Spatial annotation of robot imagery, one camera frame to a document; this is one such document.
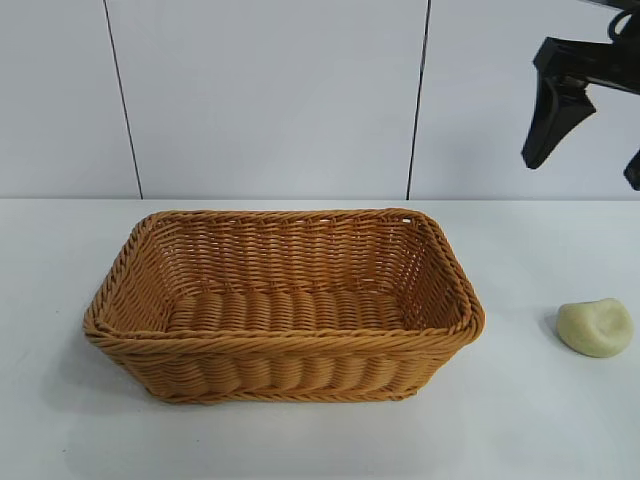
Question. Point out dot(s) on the pale yellow egg yolk pastry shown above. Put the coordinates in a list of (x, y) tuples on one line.
[(595, 330)]

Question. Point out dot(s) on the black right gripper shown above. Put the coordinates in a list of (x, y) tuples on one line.
[(600, 65)]

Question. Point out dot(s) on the woven orange wicker basket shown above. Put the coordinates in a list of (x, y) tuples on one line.
[(280, 350)]

